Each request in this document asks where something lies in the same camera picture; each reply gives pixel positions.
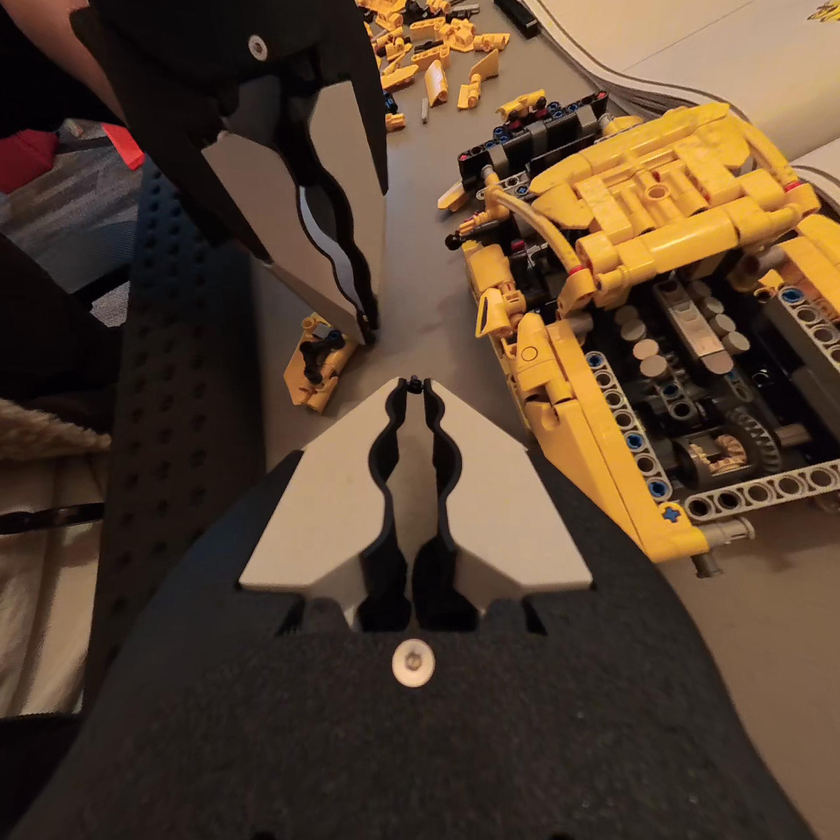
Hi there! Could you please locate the yellow brick car model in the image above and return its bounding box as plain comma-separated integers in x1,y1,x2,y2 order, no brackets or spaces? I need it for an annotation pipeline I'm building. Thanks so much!
438,92,840,580

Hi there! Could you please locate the black perforated chair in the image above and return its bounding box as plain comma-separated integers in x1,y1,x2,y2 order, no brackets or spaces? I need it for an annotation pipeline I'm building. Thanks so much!
84,157,269,713

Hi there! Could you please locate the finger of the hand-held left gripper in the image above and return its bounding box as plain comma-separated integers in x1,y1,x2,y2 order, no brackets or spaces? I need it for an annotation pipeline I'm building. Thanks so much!
200,128,370,347
307,80,388,329

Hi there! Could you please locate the person's left forearm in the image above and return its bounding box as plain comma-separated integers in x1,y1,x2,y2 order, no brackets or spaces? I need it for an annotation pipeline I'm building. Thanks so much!
10,0,127,126

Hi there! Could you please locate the grey desk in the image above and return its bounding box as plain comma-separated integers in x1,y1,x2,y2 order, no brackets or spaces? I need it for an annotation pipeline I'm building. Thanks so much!
246,0,840,834

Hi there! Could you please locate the pile of yellow brick pieces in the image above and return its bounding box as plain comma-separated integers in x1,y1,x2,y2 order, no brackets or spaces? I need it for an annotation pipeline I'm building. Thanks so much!
357,0,549,133

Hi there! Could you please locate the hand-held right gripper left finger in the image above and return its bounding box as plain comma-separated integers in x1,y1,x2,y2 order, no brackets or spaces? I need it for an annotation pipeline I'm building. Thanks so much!
239,378,409,614

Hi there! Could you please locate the open instruction booklet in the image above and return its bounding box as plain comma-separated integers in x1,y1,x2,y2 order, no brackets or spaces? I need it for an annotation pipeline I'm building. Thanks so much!
525,0,840,221

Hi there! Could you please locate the red fabric item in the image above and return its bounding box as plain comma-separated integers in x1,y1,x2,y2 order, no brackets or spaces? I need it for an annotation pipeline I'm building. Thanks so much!
0,121,147,196

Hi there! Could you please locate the black flat bar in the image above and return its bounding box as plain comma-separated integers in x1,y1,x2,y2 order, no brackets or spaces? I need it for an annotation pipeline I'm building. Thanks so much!
493,0,541,38

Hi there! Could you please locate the yellow brick subassembly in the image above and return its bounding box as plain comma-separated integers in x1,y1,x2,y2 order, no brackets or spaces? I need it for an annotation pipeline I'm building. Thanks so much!
283,313,360,414

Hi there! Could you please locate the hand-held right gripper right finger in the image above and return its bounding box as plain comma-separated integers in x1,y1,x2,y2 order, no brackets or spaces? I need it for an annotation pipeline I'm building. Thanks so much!
423,378,594,610

